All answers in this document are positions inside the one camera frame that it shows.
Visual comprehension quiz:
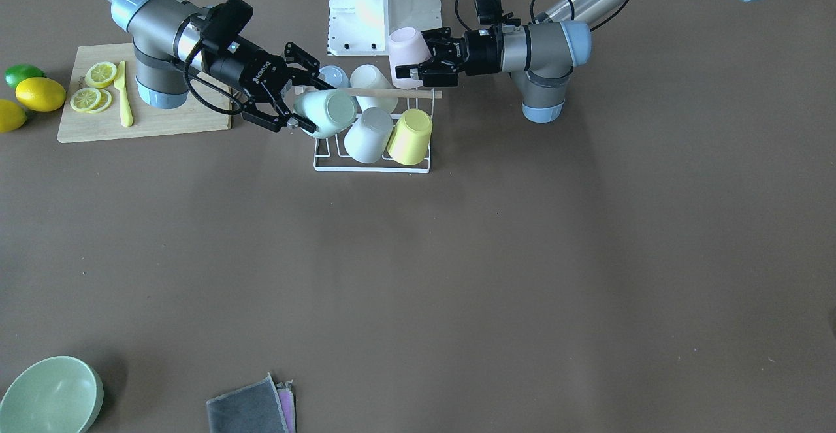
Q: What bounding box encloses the mint green bowl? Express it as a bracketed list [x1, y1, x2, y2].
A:
[1, 356, 104, 432]

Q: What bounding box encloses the light blue cup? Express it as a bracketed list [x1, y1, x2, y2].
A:
[319, 65, 351, 89]

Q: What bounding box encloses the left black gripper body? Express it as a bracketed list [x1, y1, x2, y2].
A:
[421, 26, 504, 88]

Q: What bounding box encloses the grey folded cloth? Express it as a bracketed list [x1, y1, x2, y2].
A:
[206, 374, 297, 432]

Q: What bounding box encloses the white cup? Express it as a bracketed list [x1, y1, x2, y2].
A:
[349, 64, 399, 114]

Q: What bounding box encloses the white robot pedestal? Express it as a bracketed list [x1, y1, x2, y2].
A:
[327, 0, 443, 56]

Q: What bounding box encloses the whole yellow lemon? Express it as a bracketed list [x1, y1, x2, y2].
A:
[15, 78, 67, 112]

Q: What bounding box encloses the wooden cutting board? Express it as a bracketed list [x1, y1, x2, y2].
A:
[57, 42, 232, 142]

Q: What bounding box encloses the yellow cup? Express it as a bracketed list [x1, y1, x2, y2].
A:
[386, 108, 433, 166]

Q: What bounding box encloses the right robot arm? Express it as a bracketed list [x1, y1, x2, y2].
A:
[107, 0, 330, 135]

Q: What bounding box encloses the green lime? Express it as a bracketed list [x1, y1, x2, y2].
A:
[4, 63, 46, 89]

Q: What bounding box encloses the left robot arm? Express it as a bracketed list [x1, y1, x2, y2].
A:
[394, 0, 630, 123]

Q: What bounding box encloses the yellow plastic knife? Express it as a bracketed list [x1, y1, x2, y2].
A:
[113, 60, 134, 127]

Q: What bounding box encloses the lemon slice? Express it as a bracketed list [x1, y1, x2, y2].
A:
[69, 87, 113, 114]
[84, 61, 118, 89]

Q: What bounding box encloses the pink plastic cup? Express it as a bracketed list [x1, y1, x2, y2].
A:
[386, 26, 431, 89]

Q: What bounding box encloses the grey cup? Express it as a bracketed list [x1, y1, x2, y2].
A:
[344, 108, 394, 163]

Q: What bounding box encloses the white wire cup holder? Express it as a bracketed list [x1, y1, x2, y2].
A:
[295, 64, 441, 173]

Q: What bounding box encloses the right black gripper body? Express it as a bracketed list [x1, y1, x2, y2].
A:
[199, 0, 332, 132]

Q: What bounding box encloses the mint green plastic cup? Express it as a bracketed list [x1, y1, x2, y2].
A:
[293, 89, 357, 139]

